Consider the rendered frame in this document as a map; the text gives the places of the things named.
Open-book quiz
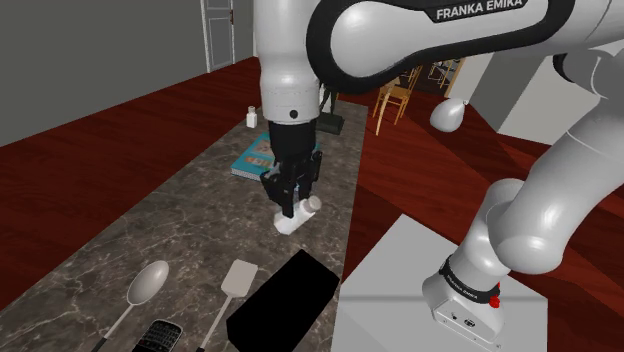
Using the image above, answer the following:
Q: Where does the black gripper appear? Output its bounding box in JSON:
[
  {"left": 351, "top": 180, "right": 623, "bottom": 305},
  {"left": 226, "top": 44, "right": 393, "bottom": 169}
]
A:
[{"left": 259, "top": 118, "right": 324, "bottom": 220}]

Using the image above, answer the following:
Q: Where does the large white bottle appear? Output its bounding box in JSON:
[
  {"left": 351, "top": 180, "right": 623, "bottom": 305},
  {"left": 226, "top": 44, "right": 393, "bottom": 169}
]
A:
[{"left": 272, "top": 194, "right": 323, "bottom": 236}]

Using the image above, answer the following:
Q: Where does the teal book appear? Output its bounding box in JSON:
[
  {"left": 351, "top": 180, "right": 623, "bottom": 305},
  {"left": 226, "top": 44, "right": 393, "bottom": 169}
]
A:
[{"left": 229, "top": 131, "right": 321, "bottom": 183}]

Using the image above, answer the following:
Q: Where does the grey spatula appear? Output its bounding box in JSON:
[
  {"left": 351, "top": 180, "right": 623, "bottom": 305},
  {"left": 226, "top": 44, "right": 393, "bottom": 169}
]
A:
[{"left": 195, "top": 258, "right": 260, "bottom": 352}]

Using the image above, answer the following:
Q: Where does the black box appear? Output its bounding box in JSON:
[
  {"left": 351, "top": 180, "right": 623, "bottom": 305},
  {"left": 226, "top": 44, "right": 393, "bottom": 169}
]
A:
[{"left": 225, "top": 248, "right": 341, "bottom": 352}]

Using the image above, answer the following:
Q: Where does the wooden chair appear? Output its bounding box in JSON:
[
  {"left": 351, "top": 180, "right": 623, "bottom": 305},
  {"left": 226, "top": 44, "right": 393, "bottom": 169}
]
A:
[{"left": 372, "top": 65, "right": 424, "bottom": 136}]

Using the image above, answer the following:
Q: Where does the grey robot stand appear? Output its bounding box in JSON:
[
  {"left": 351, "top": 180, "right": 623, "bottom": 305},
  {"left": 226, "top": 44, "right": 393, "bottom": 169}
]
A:
[{"left": 331, "top": 213, "right": 550, "bottom": 352}]

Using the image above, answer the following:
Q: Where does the grey teardrop-shaped object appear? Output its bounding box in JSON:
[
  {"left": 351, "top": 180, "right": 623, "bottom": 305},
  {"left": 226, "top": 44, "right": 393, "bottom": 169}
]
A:
[{"left": 428, "top": 97, "right": 470, "bottom": 134}]

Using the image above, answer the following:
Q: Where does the grey panelled door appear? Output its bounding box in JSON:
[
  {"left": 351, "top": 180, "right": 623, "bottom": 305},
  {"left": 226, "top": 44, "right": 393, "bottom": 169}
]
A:
[{"left": 199, "top": 0, "right": 237, "bottom": 75}]

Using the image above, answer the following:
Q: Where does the grey spoon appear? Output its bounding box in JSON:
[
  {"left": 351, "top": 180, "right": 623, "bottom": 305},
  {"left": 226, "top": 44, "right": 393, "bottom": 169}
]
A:
[{"left": 89, "top": 259, "right": 171, "bottom": 352}]

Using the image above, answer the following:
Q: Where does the black phone with keypad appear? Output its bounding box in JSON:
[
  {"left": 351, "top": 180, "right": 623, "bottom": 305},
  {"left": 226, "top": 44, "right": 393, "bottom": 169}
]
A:
[{"left": 130, "top": 318, "right": 184, "bottom": 352}]

